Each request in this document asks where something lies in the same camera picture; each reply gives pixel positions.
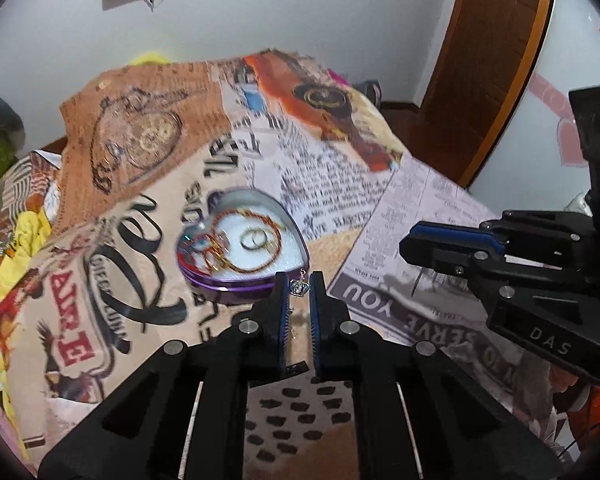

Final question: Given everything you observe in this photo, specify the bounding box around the white wardrobe with hearts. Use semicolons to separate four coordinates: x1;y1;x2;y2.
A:
469;0;600;214

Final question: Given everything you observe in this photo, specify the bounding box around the dark backpack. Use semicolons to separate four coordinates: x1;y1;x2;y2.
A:
353;79;382;108

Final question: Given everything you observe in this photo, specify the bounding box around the purple heart tin box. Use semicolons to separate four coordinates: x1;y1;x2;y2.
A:
175;188;310;306

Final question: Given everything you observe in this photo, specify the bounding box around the small silver earring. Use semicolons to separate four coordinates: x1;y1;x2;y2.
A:
289;269;311;297

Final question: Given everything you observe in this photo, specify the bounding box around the red beaded bracelet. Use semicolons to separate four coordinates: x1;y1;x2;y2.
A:
189;207;285;276

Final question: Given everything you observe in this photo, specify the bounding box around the right hand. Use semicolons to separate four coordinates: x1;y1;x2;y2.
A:
550;365;591;413

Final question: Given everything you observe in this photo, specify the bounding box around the yellow cloth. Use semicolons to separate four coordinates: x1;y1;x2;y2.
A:
0;204;54;411

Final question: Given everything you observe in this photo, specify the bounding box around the yellow ring object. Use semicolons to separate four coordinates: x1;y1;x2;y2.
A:
130;52;171;66

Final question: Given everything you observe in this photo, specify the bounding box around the striped patchwork blanket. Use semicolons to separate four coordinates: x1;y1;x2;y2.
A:
0;152;60;260

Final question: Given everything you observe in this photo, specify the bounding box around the newspaper print bed cover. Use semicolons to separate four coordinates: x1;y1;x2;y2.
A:
0;50;560;479

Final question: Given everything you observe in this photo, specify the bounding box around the brown wooden door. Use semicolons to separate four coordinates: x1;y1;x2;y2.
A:
381;0;553;186

